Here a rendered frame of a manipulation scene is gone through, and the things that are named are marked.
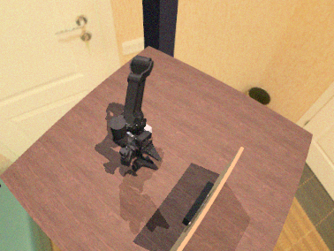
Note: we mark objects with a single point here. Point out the tan flat board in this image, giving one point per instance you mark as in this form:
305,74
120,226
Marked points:
189,230

